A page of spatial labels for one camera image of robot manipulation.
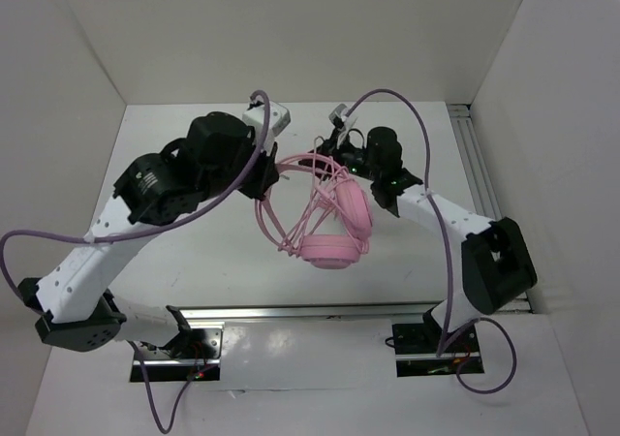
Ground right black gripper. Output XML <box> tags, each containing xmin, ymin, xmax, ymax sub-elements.
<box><xmin>297</xmin><ymin>129</ymin><xmax>380</xmax><ymax>182</ymax></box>

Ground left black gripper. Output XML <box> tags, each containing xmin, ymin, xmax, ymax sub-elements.
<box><xmin>199</xmin><ymin>128</ymin><xmax>278</xmax><ymax>201</ymax></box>

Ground pink headphones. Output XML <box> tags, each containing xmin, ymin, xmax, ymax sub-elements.
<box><xmin>255</xmin><ymin>152</ymin><xmax>373</xmax><ymax>269</ymax></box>

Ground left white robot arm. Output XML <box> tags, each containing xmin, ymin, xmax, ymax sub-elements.
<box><xmin>17</xmin><ymin>105</ymin><xmax>291</xmax><ymax>358</ymax></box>

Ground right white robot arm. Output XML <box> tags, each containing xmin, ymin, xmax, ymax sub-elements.
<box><xmin>319</xmin><ymin>127</ymin><xmax>538</xmax><ymax>351</ymax></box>

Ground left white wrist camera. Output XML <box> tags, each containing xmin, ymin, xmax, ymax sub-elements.
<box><xmin>241</xmin><ymin>100</ymin><xmax>291</xmax><ymax>137</ymax></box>

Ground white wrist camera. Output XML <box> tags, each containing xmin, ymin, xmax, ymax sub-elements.
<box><xmin>241</xmin><ymin>100</ymin><xmax>291</xmax><ymax>137</ymax></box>
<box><xmin>328</xmin><ymin>104</ymin><xmax>357</xmax><ymax>147</ymax></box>

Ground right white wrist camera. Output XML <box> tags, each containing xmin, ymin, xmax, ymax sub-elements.
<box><xmin>328</xmin><ymin>104</ymin><xmax>357</xmax><ymax>147</ymax></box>

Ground aluminium side rail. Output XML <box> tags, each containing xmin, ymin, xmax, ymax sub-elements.
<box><xmin>448</xmin><ymin>102</ymin><xmax>532</xmax><ymax>314</ymax></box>

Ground aluminium front rail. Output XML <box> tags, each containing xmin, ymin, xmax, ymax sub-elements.
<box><xmin>178</xmin><ymin>303</ymin><xmax>434</xmax><ymax>322</ymax></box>

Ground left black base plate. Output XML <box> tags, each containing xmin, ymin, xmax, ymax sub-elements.
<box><xmin>137</xmin><ymin>322</ymin><xmax>224</xmax><ymax>383</ymax></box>

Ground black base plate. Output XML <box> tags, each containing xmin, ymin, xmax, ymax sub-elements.
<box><xmin>137</xmin><ymin>322</ymin><xmax>224</xmax><ymax>383</ymax></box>
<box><xmin>385</xmin><ymin>323</ymin><xmax>484</xmax><ymax>378</ymax></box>

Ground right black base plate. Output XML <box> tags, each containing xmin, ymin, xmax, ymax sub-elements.
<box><xmin>385</xmin><ymin>323</ymin><xmax>484</xmax><ymax>378</ymax></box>

